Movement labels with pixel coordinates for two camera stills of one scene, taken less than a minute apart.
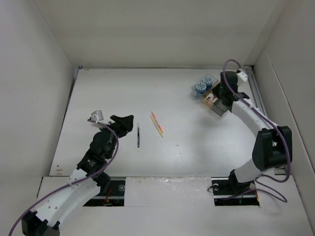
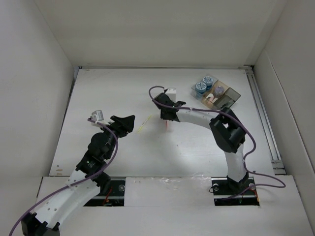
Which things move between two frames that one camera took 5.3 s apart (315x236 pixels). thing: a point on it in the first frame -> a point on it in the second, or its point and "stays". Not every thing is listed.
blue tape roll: x=208 y=80 stays
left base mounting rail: x=115 y=197 stays
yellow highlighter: x=157 y=127 -> x=148 y=119
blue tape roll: x=201 y=87 stays
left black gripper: x=122 y=126 stays
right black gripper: x=216 y=91 -> x=162 y=115
